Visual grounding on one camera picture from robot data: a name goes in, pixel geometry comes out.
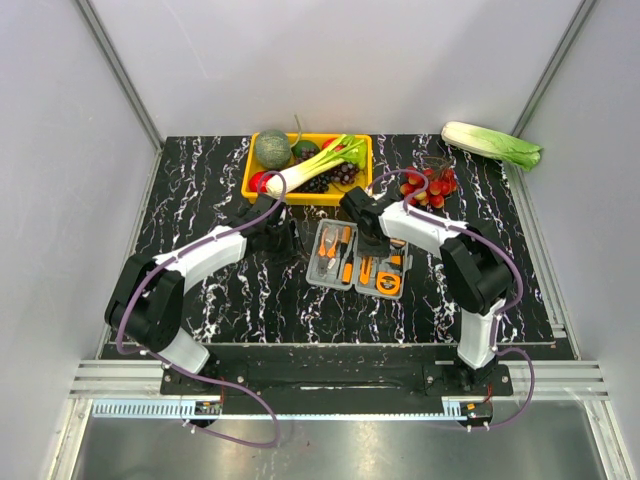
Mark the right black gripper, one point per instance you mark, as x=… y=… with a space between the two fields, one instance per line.
x=375 y=245

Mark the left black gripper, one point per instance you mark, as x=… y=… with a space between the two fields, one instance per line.
x=288 y=237

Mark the orange utility knife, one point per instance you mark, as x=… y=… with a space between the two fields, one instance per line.
x=366 y=270

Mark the orange black screwdriver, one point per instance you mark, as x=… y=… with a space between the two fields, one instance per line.
x=347 y=270
x=343 y=244

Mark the orange pliers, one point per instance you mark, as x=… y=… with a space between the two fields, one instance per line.
x=327 y=251

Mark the grey plastic tool case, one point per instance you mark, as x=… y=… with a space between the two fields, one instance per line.
x=381 y=263

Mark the yellow tape measure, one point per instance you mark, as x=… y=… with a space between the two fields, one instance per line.
x=388 y=283

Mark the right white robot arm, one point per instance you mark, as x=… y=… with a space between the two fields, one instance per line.
x=481 y=278

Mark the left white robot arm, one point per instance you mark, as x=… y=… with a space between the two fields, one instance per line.
x=147 y=302

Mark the red apple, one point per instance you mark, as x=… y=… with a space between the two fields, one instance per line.
x=258 y=181

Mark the dark purple grape bunch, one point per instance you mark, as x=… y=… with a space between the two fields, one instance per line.
x=343 y=174

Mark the red cherry bunch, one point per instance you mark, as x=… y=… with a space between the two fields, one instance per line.
x=431 y=185

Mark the green cantaloupe melon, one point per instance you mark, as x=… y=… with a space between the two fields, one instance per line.
x=272 y=149

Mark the green fruit in tray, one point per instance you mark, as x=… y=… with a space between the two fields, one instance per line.
x=304 y=150

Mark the white green leek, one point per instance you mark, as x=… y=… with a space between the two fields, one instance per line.
x=354 y=151

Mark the red tomato in tray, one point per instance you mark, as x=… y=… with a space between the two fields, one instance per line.
x=331 y=143

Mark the napa cabbage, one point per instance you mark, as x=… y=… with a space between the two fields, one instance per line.
x=491 y=144

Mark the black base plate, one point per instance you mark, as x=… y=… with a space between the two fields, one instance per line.
x=341 y=379

